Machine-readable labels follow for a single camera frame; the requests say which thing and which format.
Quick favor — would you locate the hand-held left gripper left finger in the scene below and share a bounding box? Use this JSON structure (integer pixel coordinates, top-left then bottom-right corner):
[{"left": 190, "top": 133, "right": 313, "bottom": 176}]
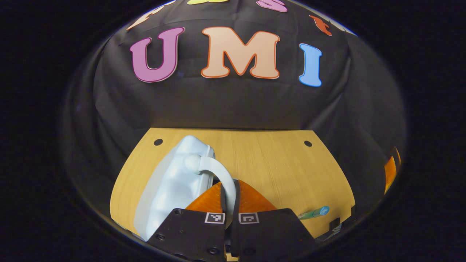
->
[{"left": 147, "top": 181, "right": 228, "bottom": 262}]

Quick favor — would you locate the pale blue suitcase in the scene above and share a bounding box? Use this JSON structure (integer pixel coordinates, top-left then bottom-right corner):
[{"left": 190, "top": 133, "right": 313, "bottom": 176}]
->
[{"left": 134, "top": 135, "right": 237, "bottom": 242}]

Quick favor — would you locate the teal skin care tube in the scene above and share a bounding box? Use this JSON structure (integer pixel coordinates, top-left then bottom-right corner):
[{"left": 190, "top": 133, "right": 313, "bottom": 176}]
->
[{"left": 297, "top": 206, "right": 330, "bottom": 220}]

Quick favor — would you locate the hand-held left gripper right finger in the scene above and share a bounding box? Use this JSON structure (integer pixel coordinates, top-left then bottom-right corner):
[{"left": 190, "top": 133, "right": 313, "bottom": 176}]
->
[{"left": 230, "top": 179, "right": 318, "bottom": 262}]

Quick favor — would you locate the black backdrop cloth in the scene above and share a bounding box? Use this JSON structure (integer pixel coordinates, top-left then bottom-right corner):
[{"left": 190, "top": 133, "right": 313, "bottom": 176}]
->
[{"left": 60, "top": 0, "right": 407, "bottom": 233}]

